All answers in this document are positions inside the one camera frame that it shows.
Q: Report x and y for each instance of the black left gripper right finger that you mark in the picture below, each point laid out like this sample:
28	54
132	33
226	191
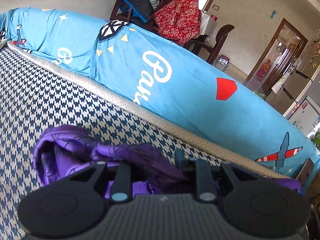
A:
199	174

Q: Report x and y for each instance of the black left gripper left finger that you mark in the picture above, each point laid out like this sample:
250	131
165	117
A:
121	190

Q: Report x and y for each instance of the purple floral garment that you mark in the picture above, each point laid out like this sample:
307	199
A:
67	149

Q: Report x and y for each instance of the wooden chair under clothes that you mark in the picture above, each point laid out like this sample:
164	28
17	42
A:
121	11

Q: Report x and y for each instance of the blue cartoon sofa back cover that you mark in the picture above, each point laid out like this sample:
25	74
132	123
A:
166	79

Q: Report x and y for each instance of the houndstooth sofa seat cover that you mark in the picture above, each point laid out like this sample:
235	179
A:
33	99

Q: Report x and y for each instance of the silver refrigerator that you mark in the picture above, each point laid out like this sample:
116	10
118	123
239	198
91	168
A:
296	94

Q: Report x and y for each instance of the white tablecloth dining table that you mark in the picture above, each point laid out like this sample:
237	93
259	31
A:
208	26

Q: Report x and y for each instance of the red floral cloth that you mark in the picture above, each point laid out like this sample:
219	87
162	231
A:
179	21

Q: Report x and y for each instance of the brown wooden door frame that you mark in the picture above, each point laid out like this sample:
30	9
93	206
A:
284	48

